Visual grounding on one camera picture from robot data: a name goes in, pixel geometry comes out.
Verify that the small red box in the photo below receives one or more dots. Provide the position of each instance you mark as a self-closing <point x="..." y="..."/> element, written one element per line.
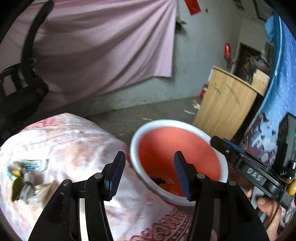
<point x="204" y="91"/>

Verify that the light wooden panel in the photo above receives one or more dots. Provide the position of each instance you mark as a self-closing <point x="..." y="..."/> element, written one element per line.
<point x="261" y="82"/>

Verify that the black office chair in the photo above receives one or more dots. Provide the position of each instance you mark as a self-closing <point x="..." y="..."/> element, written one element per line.
<point x="27" y="69"/>

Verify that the silver foil wrapper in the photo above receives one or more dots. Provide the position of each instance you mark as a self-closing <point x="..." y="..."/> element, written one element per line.
<point x="27" y="185"/>

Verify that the white and red basin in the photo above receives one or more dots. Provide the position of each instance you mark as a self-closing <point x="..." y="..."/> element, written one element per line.
<point x="175" y="148"/>

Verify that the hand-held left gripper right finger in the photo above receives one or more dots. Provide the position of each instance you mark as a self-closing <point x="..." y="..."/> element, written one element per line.
<point x="181" y="171"/>

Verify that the pink hanging sheet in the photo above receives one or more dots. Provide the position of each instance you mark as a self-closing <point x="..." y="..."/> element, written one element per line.
<point x="104" y="46"/>

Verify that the floral pink blanket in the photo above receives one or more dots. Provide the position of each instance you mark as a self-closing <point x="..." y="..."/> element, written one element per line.
<point x="76" y="150"/>

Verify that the blue dotted printed curtain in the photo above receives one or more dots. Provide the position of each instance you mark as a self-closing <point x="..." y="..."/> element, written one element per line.
<point x="284" y="81"/>

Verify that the white paper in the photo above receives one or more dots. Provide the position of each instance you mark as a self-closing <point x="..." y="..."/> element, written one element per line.
<point x="44" y="193"/>

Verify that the white labelled wrapper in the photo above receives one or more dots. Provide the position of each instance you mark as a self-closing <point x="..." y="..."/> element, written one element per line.
<point x="34" y="165"/>

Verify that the yellow green wrapper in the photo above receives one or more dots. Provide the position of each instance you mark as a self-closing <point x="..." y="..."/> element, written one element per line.
<point x="15" y="171"/>

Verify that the white floor litter scrap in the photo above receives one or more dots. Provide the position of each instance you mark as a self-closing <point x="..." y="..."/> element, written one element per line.
<point x="196" y="104"/>
<point x="189" y="112"/>

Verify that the blue snack wrapper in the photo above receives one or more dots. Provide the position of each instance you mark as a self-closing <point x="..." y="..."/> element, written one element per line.
<point x="156" y="180"/>

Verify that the green hanging hat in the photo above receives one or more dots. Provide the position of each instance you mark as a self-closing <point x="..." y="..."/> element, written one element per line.
<point x="180" y="25"/>

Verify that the dark green wrapper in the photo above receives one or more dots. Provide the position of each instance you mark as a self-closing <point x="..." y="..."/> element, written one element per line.
<point x="17" y="190"/>

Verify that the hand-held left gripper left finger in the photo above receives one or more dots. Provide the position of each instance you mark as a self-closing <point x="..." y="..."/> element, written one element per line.
<point x="116" y="171"/>

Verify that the red paper square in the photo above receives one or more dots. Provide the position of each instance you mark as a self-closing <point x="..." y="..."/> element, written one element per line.
<point x="193" y="6"/>

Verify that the red hanging ornament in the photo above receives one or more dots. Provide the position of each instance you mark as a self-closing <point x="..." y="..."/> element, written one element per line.
<point x="227" y="49"/>

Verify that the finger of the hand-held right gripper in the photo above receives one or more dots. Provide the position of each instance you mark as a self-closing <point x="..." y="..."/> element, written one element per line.
<point x="222" y="148"/>
<point x="233" y="146"/>

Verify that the person's right hand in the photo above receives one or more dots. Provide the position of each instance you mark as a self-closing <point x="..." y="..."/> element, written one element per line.
<point x="268" y="208"/>

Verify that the light wooden cabinet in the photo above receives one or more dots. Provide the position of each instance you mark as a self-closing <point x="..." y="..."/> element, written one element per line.
<point x="224" y="104"/>

